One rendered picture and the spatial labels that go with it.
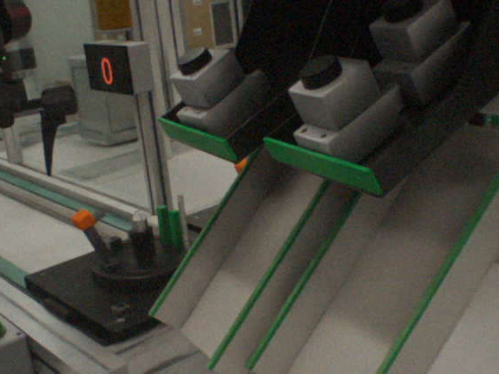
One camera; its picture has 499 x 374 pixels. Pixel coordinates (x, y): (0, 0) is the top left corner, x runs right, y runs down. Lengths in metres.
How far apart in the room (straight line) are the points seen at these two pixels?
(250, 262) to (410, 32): 0.30
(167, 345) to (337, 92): 0.40
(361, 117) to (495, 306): 0.58
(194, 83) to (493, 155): 0.25
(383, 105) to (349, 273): 0.18
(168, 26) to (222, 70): 1.59
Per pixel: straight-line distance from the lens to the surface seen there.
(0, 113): 0.83
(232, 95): 0.64
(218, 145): 0.60
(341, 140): 0.52
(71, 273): 1.00
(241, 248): 0.75
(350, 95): 0.51
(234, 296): 0.72
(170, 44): 2.22
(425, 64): 0.56
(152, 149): 1.15
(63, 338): 0.87
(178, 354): 0.83
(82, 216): 0.90
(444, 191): 0.64
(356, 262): 0.66
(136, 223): 0.94
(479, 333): 1.00
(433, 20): 0.56
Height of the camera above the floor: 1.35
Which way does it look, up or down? 20 degrees down
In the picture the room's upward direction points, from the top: 6 degrees counter-clockwise
